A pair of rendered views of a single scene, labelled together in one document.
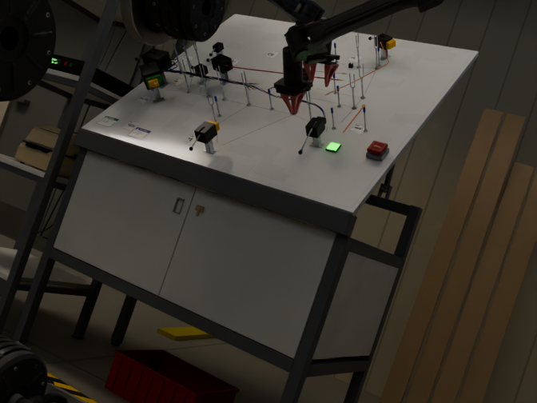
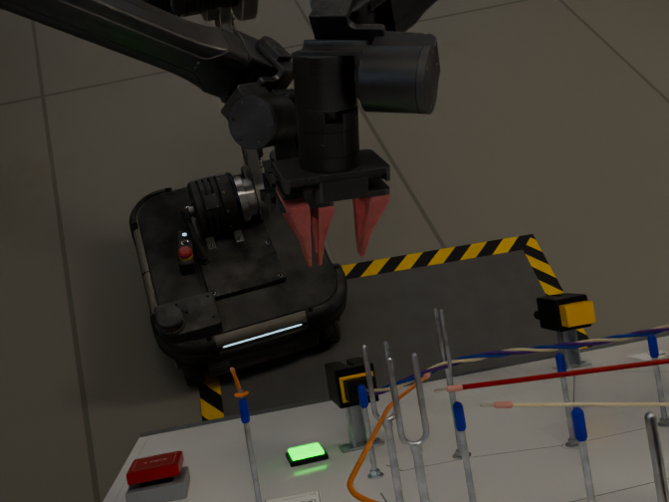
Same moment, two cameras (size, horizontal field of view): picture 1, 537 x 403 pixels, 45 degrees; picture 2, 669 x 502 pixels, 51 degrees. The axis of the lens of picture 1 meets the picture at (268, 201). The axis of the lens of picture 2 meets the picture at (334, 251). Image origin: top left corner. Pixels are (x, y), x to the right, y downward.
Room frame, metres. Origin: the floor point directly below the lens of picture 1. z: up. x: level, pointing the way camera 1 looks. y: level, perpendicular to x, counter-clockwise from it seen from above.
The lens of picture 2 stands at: (2.40, -0.34, 1.77)
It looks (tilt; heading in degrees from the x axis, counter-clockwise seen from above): 49 degrees down; 138
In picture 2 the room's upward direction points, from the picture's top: straight up
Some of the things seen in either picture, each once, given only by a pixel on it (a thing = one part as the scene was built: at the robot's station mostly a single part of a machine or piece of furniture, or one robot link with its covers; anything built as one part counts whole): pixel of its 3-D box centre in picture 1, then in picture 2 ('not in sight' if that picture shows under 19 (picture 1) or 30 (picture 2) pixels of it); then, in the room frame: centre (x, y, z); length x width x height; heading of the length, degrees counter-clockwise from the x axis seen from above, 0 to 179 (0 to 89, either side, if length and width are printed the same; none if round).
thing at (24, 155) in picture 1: (63, 152); not in sight; (2.75, 0.89, 0.76); 0.30 x 0.21 x 0.20; 153
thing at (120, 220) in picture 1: (121, 218); not in sight; (2.36, 0.48, 0.60); 0.55 x 0.02 x 0.39; 60
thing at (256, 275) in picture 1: (242, 266); not in sight; (2.08, 0.01, 0.60); 0.55 x 0.03 x 0.39; 60
